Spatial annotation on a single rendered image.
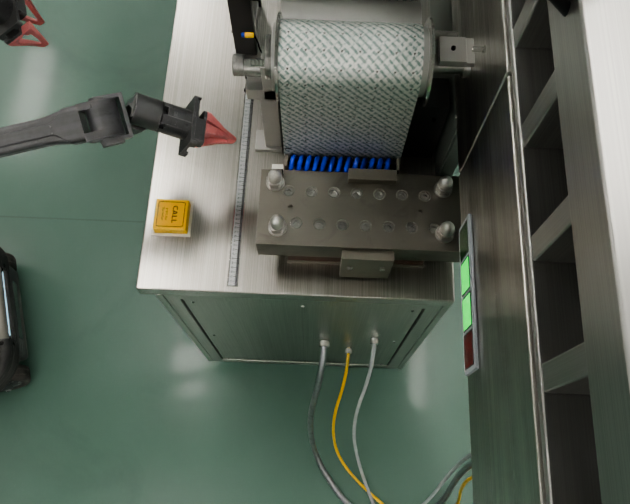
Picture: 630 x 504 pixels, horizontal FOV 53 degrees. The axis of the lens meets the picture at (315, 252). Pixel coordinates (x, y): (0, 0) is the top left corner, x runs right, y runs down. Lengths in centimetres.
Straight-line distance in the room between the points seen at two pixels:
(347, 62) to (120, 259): 150
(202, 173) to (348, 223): 38
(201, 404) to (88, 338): 46
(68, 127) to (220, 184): 38
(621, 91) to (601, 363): 25
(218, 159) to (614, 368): 105
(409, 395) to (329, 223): 109
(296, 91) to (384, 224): 31
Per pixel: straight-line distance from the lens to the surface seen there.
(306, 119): 118
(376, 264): 123
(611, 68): 69
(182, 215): 137
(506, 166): 89
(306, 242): 121
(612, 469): 60
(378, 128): 120
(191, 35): 164
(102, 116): 118
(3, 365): 216
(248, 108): 150
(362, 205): 124
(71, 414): 231
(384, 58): 108
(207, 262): 135
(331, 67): 108
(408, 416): 219
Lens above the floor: 216
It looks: 70 degrees down
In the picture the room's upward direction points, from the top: 1 degrees clockwise
